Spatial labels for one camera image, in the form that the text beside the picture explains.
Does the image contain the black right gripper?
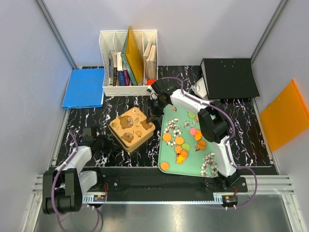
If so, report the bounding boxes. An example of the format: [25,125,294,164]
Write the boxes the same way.
[147,98,168,123]

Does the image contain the bear print tin lid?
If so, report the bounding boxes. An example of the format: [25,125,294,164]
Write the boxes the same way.
[109,107,155,134]

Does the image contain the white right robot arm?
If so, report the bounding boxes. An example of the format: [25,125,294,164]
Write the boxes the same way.
[147,77,239,192]

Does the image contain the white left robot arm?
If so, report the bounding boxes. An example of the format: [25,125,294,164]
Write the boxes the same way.
[42,107,156,215]

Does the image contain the gold cookie tin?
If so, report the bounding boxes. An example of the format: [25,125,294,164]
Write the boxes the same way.
[109,126,154,153]

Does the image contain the dotted orange biscuit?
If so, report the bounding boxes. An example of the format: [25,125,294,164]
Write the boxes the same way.
[162,133,172,142]

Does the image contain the red small box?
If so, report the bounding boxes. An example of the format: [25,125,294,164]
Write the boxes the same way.
[147,79,156,86]

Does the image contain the green sandwich cookie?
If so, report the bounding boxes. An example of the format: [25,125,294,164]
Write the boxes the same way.
[182,143,190,151]
[188,112,196,118]

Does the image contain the pink macaron cookie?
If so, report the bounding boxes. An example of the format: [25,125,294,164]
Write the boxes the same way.
[189,128,197,136]

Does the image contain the mint green floral tray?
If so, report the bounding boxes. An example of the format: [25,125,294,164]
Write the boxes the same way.
[158,104,219,178]

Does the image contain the round orange cookie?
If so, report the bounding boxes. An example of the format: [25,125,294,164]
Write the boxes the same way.
[160,162,169,171]

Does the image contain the orange star cookie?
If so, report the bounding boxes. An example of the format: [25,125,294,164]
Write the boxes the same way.
[176,155,186,164]

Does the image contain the orange fish shaped cookie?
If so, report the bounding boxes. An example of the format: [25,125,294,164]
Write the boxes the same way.
[194,130,202,141]

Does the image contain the dark books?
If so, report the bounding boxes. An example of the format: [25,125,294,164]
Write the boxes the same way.
[108,50,130,87]

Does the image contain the clear plastic bag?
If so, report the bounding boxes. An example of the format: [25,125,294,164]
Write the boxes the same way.
[192,77,208,100]

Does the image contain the beige books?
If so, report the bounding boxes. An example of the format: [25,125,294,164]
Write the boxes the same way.
[143,41,156,80]

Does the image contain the orange flower swirl cookie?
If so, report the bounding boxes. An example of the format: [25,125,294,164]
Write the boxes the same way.
[196,139,207,150]

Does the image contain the blue folder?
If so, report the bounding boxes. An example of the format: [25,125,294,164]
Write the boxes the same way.
[62,68,105,109]

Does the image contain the white file organizer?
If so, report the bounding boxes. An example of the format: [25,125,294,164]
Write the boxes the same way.
[99,30,157,97]

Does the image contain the yellow green folder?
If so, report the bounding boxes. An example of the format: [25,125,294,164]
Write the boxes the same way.
[121,26,144,86]

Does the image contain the black binder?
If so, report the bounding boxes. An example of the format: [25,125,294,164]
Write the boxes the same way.
[201,58,260,100]

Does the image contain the orange plastic folder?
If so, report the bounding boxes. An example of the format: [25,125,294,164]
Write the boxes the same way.
[259,79,309,151]

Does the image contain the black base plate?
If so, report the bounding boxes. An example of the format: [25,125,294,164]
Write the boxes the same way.
[84,167,248,203]

